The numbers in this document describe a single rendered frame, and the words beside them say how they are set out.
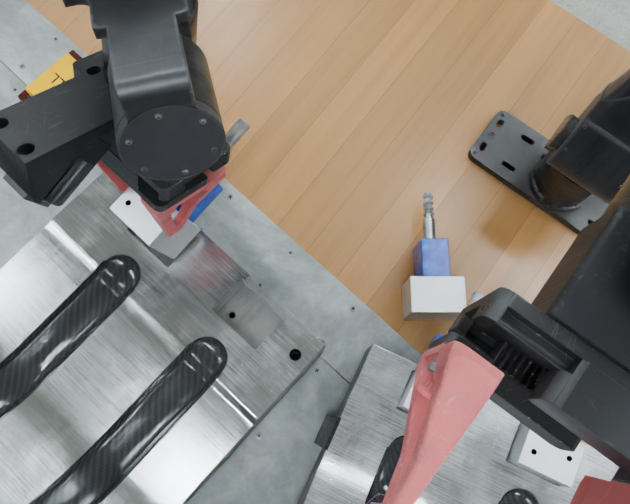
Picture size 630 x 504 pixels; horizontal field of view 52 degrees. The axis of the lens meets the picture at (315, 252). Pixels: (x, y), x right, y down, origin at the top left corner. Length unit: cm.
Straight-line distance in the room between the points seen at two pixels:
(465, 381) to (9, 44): 70
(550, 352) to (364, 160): 50
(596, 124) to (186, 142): 38
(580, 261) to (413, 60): 56
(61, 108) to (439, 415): 29
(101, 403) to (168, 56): 34
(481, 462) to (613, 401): 38
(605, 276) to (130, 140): 23
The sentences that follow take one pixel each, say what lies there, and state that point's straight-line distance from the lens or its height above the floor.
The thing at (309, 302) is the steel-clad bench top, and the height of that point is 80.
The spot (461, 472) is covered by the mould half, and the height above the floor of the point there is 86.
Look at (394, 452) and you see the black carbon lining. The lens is 61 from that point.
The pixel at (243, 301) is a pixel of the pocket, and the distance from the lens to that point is 60.
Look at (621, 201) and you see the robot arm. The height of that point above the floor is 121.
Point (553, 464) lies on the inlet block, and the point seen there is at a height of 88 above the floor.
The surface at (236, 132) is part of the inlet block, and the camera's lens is 56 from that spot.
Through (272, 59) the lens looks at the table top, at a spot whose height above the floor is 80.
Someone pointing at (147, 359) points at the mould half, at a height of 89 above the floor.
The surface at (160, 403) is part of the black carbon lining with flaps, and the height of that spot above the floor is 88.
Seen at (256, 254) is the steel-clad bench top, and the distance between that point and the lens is 67.
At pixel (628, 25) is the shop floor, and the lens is 198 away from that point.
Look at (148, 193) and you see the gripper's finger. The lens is 46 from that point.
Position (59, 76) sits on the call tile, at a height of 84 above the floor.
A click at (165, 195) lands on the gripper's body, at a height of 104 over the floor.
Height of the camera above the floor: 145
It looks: 75 degrees down
